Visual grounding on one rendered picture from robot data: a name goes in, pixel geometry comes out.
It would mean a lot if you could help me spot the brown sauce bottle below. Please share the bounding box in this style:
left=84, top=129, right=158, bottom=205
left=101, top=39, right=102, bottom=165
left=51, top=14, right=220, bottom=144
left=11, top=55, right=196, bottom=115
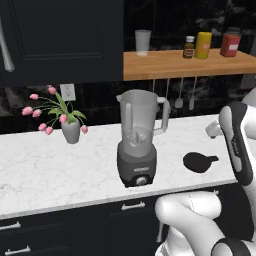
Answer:
left=182, top=35, right=196, bottom=60

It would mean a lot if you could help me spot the silver vertical cupboard handle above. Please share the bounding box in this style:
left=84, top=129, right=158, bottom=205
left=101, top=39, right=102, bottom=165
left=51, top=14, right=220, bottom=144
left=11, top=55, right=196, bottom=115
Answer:
left=156, top=221, right=165, bottom=243

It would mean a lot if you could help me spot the black blender lid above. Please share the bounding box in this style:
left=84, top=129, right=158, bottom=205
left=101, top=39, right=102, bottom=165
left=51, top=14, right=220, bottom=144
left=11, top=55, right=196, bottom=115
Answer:
left=182, top=151, right=220, bottom=174

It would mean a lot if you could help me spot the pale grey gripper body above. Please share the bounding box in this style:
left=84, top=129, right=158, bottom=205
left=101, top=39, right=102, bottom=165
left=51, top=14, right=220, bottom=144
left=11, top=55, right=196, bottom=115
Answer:
left=204, top=119, right=224, bottom=140

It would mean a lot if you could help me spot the red jar with dark lid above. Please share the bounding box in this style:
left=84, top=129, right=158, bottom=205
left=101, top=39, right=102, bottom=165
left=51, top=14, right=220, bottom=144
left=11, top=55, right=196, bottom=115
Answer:
left=219, top=27, right=242, bottom=58

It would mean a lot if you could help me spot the silver cupboard door handle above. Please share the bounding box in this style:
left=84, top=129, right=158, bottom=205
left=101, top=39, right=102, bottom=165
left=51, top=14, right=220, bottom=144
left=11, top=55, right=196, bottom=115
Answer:
left=0, top=17, right=16, bottom=73

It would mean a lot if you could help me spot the silver drawer handle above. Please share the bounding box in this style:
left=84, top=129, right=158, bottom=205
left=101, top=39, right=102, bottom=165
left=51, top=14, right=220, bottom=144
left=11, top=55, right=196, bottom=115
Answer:
left=4, top=245, right=32, bottom=256
left=120, top=200, right=147, bottom=212
left=0, top=221, right=22, bottom=232

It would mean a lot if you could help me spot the hanging silver spoon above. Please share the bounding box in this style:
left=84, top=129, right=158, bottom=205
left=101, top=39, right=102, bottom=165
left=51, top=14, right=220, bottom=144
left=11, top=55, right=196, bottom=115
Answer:
left=188, top=76, right=198, bottom=111
left=174, top=77, right=185, bottom=110

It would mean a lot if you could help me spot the grey vase with pink tulips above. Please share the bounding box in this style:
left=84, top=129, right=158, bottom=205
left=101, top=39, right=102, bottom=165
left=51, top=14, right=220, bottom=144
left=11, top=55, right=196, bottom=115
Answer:
left=21, top=85, right=90, bottom=145

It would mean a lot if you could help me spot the grey blender with clear jug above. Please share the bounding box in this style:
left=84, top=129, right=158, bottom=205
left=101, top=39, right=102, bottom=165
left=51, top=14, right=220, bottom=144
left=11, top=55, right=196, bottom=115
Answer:
left=115, top=88, right=172, bottom=189

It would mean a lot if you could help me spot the white wall socket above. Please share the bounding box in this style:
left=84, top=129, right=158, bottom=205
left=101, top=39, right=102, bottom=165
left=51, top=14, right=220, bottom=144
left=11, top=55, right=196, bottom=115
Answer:
left=59, top=83, right=77, bottom=102

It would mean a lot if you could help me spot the yellow bottle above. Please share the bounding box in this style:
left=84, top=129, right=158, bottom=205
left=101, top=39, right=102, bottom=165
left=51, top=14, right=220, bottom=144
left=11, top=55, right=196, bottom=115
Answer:
left=194, top=31, right=213, bottom=60

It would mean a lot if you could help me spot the clear glass cup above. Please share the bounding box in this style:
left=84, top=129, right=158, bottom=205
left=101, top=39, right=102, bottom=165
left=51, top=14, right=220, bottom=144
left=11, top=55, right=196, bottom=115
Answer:
left=134, top=29, right=152, bottom=57

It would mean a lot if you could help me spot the dark drawer front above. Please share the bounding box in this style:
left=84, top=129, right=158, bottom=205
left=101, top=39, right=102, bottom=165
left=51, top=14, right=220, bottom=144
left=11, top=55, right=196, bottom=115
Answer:
left=107, top=195, right=162, bottom=222
left=0, top=231, right=109, bottom=256
left=0, top=205, right=108, bottom=241

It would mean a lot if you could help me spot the wooden shelf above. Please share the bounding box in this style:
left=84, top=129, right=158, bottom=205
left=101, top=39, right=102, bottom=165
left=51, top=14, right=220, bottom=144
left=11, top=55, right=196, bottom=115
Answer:
left=122, top=47, right=256, bottom=82

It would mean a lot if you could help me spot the dark cupboard door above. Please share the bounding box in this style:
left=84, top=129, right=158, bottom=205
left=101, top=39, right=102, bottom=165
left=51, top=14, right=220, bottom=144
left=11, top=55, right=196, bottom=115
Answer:
left=0, top=0, right=125, bottom=87

